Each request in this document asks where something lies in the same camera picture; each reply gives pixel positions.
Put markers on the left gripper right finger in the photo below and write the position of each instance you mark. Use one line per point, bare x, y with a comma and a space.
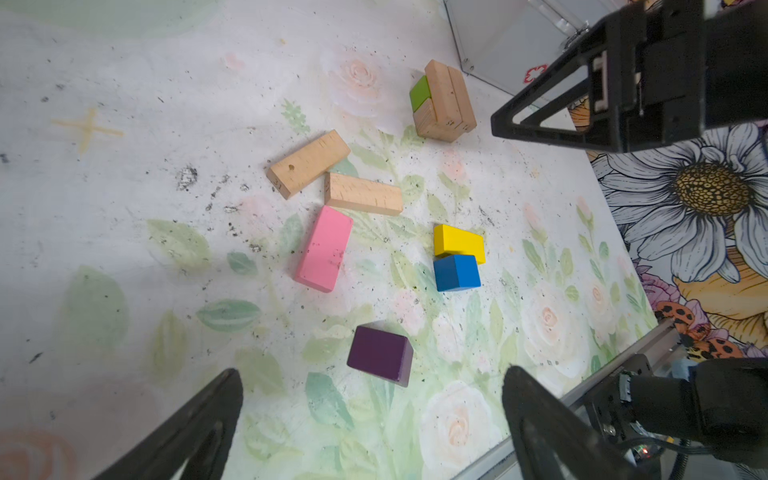
549, 439

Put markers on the green wood block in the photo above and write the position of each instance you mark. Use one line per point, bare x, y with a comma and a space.
419, 93

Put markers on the yellow wood block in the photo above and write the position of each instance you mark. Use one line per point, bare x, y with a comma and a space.
450, 240

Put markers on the aluminium front rail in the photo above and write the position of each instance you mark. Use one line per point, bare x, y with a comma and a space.
596, 401

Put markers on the silver aluminium case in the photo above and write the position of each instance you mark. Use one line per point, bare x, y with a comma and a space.
508, 44

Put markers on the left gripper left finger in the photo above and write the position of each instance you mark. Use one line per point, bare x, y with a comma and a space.
194, 443

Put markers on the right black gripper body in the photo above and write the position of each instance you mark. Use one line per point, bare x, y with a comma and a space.
669, 74

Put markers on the natural wood block with hole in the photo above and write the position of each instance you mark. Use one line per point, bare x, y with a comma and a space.
299, 169

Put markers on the pink wood block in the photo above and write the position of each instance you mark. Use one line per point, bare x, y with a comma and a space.
321, 262

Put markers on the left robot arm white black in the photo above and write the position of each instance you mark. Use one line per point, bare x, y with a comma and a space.
722, 407

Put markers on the purple wood block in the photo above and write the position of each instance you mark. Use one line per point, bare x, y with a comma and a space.
382, 354

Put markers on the blue wood block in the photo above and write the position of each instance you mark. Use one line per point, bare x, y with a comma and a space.
456, 273

